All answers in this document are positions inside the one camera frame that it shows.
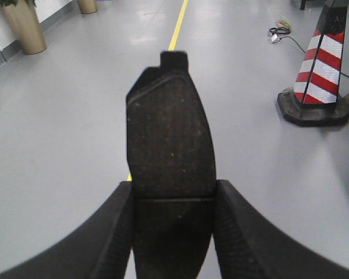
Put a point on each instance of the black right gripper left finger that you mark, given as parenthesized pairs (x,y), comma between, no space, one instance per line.
(99,248)

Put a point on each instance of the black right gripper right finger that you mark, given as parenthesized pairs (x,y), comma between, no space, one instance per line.
(250,246)

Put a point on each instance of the grey brake pad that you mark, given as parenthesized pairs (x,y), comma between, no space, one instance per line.
(172,163)

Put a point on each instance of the left red white traffic cone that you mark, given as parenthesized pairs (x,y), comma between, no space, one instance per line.
(314,99)

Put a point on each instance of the tan floor planter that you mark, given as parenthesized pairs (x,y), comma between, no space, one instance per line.
(23,20)

